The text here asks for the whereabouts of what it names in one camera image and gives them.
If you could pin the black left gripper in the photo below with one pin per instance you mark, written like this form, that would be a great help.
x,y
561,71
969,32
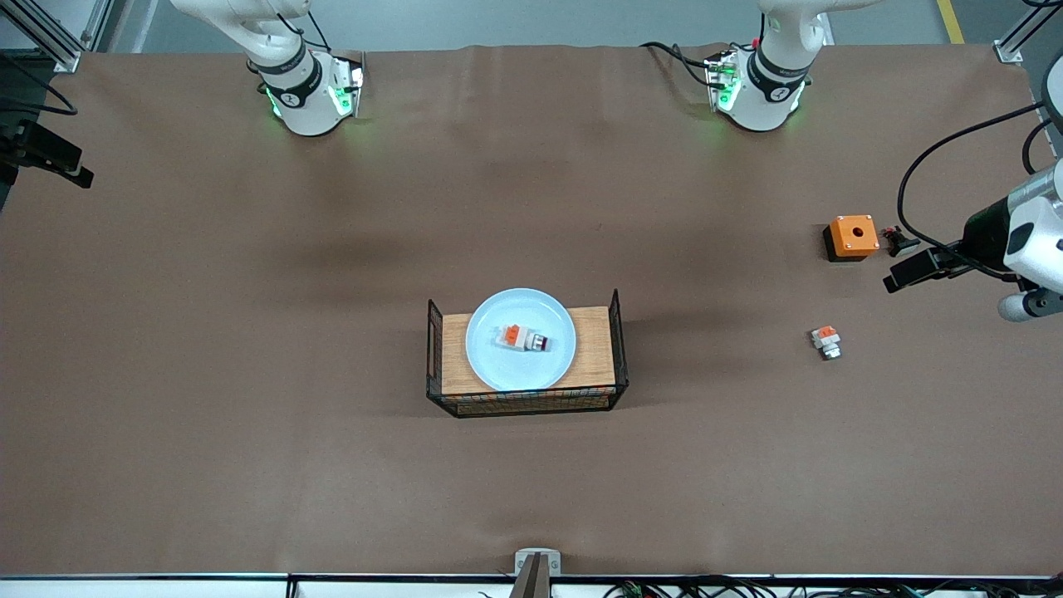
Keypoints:
x,y
983,233

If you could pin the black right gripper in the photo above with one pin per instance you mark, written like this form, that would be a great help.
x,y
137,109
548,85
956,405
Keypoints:
x,y
37,148

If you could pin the red-tipped button switch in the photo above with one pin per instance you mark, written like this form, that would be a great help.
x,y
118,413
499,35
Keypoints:
x,y
521,338

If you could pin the light blue round plate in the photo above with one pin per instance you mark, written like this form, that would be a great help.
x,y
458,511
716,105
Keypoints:
x,y
498,365

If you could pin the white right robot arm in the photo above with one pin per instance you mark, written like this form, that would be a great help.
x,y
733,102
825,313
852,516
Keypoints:
x,y
303,108

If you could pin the arm base box green light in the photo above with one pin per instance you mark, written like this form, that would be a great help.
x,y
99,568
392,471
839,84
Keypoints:
x,y
347,83
721,83

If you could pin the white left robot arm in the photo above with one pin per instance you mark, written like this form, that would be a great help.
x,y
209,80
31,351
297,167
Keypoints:
x,y
772,100

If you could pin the black push button cap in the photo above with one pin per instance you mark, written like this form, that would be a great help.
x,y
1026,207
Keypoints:
x,y
898,245

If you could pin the orange button box with hole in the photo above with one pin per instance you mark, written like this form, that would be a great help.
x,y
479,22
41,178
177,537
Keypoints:
x,y
853,235

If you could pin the wooden board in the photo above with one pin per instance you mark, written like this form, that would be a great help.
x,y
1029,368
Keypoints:
x,y
453,357

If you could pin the brown table cover sheet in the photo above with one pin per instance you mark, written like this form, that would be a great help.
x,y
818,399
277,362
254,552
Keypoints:
x,y
498,498

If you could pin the silver-tipped button switch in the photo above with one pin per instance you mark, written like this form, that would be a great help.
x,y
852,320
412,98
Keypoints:
x,y
826,340

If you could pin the aluminium frame profile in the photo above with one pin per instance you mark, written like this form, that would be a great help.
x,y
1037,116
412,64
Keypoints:
x,y
62,51
1017,46

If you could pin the white table edge rail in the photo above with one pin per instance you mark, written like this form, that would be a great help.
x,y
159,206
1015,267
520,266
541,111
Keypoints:
x,y
124,588

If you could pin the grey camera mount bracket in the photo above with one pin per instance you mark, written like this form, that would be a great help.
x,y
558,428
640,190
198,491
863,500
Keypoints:
x,y
537,563

